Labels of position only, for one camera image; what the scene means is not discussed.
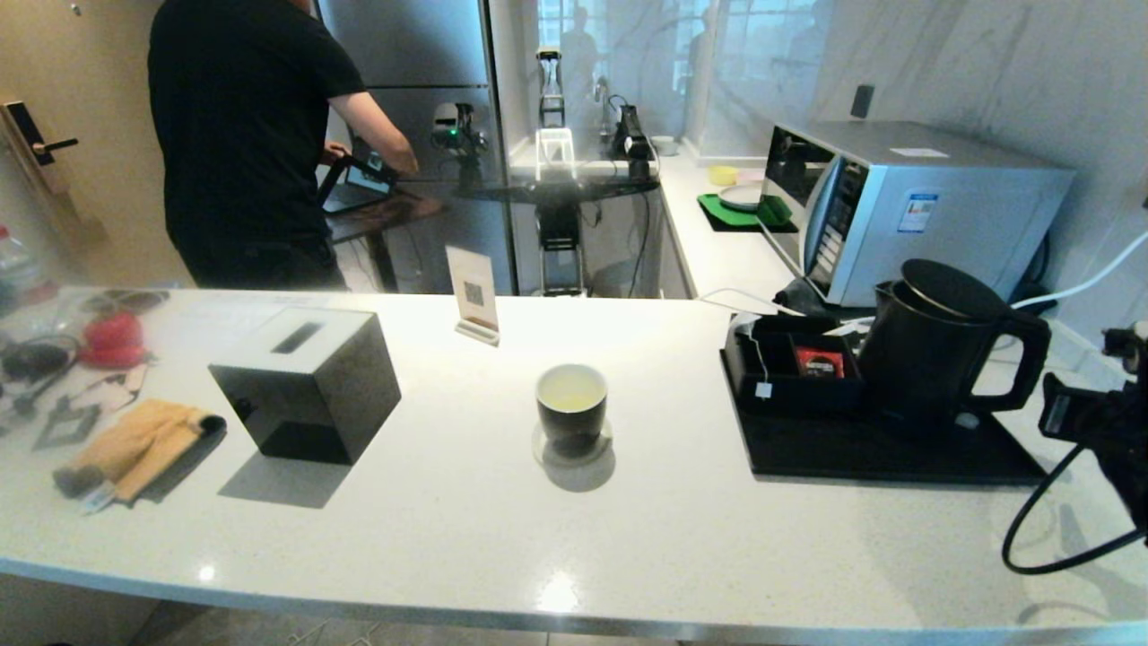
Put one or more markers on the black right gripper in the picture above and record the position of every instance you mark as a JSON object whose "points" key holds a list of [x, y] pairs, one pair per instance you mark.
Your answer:
{"points": [[1132, 413]]}

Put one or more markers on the black electric kettle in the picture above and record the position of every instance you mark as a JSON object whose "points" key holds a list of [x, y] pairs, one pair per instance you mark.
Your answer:
{"points": [[924, 368]]}

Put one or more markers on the dark green tea sachet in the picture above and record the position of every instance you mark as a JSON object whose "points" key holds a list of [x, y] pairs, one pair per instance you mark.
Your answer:
{"points": [[65, 429]]}

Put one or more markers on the black rectangular serving tray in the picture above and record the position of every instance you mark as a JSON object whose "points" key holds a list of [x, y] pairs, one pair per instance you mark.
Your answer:
{"points": [[897, 458]]}

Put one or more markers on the silver microwave oven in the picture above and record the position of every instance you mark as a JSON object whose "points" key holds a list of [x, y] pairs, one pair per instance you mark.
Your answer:
{"points": [[942, 224]]}

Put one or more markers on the red sachet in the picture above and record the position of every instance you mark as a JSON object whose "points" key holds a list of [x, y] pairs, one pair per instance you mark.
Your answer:
{"points": [[821, 363]]}

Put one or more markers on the black compartment sachet box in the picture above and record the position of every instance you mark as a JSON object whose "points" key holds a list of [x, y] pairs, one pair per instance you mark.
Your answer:
{"points": [[780, 390]]}

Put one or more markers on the white plate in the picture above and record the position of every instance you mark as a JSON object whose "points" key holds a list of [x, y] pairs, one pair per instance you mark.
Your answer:
{"points": [[740, 196]]}

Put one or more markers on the green mat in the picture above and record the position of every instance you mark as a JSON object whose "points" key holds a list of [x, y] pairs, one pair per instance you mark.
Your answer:
{"points": [[717, 213]]}

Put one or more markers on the yellow bowl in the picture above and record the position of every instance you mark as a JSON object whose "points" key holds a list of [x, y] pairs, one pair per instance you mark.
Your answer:
{"points": [[723, 173]]}

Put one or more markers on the black mug white inside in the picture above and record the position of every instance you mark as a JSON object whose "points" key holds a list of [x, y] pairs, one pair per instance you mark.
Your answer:
{"points": [[571, 413]]}

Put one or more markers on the white round saucer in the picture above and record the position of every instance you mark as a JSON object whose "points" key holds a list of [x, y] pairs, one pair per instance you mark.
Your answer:
{"points": [[547, 453]]}

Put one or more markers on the black white robot stand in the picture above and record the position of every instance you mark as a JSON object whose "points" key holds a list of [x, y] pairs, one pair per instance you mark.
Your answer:
{"points": [[559, 233]]}

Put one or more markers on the black curved desk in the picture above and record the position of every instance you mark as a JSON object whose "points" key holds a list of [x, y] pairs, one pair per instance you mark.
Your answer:
{"points": [[556, 187]]}

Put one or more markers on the QR code sign stand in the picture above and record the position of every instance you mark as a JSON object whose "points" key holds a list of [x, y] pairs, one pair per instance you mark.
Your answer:
{"points": [[473, 292]]}

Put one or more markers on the brown wooden table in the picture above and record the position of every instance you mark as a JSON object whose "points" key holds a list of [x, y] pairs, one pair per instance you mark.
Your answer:
{"points": [[395, 211]]}

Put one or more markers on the open laptop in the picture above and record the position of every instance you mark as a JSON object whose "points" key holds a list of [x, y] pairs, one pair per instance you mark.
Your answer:
{"points": [[359, 179]]}

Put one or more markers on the silver refrigerator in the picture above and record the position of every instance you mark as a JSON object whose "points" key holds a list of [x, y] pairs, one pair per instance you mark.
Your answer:
{"points": [[404, 54]]}

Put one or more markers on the black cube tissue box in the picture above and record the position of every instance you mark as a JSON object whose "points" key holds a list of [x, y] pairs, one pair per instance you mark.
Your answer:
{"points": [[305, 386]]}

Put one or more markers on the person in black shirt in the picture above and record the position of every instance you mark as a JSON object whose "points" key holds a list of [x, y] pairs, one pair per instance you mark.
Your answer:
{"points": [[251, 135]]}

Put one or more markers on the orange grey cleaning cloth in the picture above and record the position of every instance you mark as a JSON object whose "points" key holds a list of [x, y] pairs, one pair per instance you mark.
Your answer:
{"points": [[134, 449]]}

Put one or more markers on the red bell pepper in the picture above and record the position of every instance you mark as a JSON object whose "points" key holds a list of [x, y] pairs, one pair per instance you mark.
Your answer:
{"points": [[112, 339]]}

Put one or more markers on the beige patterned card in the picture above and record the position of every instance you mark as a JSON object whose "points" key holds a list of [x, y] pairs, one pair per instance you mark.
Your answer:
{"points": [[108, 390]]}

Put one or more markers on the clear water bottle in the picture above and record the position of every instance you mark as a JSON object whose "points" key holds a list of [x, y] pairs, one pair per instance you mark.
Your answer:
{"points": [[18, 269]]}

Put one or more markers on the black wall outlet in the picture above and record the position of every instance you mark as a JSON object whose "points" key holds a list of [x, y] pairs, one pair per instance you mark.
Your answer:
{"points": [[863, 100]]}

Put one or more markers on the grey camera device green light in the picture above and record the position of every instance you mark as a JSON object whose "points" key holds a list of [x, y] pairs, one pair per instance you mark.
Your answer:
{"points": [[453, 126]]}

